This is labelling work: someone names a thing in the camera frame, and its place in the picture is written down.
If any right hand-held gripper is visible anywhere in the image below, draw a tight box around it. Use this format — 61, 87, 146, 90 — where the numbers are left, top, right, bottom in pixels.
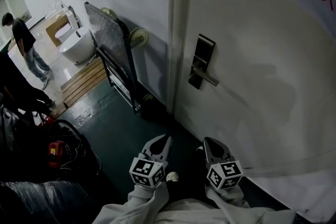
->
203, 137, 244, 191

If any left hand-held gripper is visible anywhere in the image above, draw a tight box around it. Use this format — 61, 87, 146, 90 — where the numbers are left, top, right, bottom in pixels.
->
128, 135, 173, 189

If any person's left forearm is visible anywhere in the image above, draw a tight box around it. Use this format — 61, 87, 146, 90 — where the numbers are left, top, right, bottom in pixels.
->
91, 183, 170, 224

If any person's right forearm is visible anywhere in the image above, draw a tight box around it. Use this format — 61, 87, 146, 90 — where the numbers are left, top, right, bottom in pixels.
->
204, 185, 297, 224

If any white door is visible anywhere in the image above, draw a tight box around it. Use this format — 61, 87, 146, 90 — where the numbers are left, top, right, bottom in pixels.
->
169, 0, 336, 224

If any person's white shoe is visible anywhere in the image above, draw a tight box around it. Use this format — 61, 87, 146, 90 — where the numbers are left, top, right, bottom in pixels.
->
165, 171, 180, 183

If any person's grey hoodie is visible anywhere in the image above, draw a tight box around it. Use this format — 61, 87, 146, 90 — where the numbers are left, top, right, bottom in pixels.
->
154, 198, 263, 224

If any wooden pallet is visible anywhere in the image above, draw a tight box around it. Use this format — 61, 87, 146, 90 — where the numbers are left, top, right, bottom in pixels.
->
60, 56, 108, 108

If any red power tool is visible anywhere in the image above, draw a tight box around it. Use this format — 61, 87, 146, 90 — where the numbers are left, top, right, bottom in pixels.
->
47, 140, 67, 169

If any brown wooden board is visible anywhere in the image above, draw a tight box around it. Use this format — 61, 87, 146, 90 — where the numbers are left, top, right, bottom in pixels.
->
49, 101, 69, 119

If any red canister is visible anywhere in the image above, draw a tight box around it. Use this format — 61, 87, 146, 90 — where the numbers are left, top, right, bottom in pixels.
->
39, 115, 56, 127

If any plastic wrapped dark bundle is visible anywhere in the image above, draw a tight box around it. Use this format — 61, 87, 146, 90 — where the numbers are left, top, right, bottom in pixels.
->
0, 180, 106, 224

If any folded metal platform trolley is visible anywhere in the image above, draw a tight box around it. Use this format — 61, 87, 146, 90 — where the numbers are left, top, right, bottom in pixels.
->
83, 1, 155, 115

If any white toilet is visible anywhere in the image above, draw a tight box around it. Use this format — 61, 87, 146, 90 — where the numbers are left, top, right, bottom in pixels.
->
59, 26, 96, 65
54, 9, 80, 43

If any black equipment pile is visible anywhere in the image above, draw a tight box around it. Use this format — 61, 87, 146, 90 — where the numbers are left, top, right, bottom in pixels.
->
0, 104, 53, 182

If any cardboard box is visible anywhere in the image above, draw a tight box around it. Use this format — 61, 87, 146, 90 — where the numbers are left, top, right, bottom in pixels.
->
46, 14, 70, 48

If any white cable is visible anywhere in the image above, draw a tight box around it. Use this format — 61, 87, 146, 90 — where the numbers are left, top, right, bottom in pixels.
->
60, 138, 103, 175

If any black hose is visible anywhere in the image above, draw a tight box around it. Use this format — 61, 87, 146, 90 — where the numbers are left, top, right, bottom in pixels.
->
53, 119, 88, 145

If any metal door lock with handle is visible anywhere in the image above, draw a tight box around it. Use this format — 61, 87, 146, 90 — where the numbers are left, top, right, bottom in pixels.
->
187, 33, 221, 90

